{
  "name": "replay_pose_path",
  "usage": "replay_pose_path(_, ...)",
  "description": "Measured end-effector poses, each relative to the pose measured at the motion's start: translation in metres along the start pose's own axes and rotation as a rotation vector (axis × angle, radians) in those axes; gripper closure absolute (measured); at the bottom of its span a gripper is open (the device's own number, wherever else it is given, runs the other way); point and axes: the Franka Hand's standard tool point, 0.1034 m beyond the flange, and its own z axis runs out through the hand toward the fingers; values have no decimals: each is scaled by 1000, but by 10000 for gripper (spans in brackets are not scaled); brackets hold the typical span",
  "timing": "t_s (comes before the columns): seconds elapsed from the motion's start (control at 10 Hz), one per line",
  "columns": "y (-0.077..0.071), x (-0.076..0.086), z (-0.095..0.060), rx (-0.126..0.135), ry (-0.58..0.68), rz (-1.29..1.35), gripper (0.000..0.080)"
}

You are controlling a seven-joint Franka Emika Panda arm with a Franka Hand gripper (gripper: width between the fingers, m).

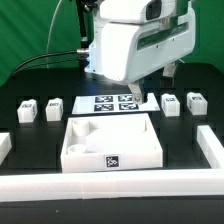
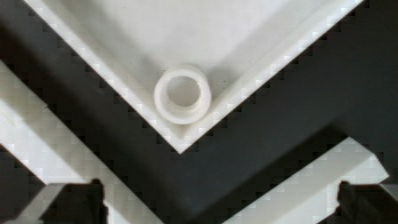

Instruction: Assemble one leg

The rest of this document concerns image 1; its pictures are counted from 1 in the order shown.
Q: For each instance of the white front fence rail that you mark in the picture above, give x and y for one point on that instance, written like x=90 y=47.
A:
x=118 y=184

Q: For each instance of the green backdrop curtain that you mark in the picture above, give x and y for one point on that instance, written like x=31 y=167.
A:
x=33 y=27

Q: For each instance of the white square table top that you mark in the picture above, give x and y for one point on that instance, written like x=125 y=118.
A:
x=108 y=143

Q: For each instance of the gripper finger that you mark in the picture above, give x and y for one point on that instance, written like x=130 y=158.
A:
x=137 y=92
x=169 y=70

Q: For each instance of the white marker board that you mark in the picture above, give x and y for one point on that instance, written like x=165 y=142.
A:
x=112 y=104

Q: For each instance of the white right fence rail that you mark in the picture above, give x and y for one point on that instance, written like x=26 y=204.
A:
x=210 y=146

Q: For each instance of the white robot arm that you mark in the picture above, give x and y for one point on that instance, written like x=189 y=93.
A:
x=134 y=12

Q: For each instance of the white left fence piece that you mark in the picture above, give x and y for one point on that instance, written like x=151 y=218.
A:
x=5 y=145

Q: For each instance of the black camera pole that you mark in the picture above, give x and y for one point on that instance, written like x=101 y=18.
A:
x=84 y=6

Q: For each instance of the white fence rail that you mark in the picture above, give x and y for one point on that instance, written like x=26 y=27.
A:
x=210 y=146
x=118 y=184

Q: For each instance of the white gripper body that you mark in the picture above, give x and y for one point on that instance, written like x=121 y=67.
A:
x=130 y=52

